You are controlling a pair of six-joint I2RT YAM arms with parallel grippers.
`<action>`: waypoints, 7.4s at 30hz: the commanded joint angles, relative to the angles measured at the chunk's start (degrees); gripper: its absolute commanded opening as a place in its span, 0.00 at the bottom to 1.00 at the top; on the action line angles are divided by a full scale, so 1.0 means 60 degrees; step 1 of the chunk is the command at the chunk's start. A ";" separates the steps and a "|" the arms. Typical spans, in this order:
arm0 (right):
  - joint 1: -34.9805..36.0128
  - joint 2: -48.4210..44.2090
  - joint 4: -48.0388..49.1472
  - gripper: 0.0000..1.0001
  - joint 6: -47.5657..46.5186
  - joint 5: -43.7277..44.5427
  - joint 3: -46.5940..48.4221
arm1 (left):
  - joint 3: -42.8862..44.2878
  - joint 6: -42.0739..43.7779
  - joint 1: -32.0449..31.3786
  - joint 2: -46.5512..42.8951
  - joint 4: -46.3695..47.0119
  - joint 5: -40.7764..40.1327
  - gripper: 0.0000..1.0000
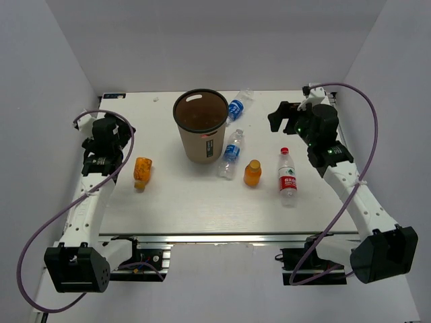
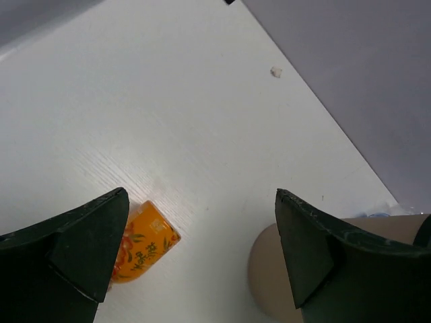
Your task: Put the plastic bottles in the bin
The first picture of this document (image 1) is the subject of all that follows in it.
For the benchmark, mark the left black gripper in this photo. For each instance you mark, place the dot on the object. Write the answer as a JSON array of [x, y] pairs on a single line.
[[124, 130]]

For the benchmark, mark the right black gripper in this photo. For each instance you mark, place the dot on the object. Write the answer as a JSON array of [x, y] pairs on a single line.
[[284, 112]]

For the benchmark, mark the orange juice bottle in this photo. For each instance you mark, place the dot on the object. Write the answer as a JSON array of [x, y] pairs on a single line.
[[252, 173], [142, 173]]

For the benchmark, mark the red label water bottle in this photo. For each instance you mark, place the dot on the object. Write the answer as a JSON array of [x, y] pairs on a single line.
[[287, 178]]

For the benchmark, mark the blue label water bottle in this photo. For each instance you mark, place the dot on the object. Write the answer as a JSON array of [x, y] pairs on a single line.
[[229, 161], [241, 102]]

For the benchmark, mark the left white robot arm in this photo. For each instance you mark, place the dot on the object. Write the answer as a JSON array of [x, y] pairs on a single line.
[[80, 263]]

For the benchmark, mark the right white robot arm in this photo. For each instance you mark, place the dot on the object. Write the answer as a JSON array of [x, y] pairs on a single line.
[[385, 249]]

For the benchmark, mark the brown bin with black rim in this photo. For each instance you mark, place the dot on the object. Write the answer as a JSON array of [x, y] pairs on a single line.
[[201, 116]]

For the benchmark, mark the left blue corner marker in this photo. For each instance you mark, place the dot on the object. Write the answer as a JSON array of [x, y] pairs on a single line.
[[113, 96]]

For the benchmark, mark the upright orange juice bottle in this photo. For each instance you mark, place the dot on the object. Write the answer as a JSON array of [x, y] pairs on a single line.
[[252, 173]]

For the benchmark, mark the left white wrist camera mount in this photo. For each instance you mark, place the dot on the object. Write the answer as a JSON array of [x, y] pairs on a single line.
[[84, 123]]

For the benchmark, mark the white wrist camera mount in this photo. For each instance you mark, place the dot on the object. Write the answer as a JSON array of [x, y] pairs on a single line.
[[314, 94], [84, 123]]

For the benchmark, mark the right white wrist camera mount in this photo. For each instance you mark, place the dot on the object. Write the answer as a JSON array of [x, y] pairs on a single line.
[[314, 94]]

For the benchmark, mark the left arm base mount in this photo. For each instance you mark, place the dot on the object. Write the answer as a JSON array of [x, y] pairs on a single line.
[[132, 259]]

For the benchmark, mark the aluminium table frame rail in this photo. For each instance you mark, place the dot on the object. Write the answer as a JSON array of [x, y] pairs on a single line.
[[213, 238]]

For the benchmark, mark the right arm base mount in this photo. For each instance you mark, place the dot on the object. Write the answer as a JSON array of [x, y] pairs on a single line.
[[313, 265]]

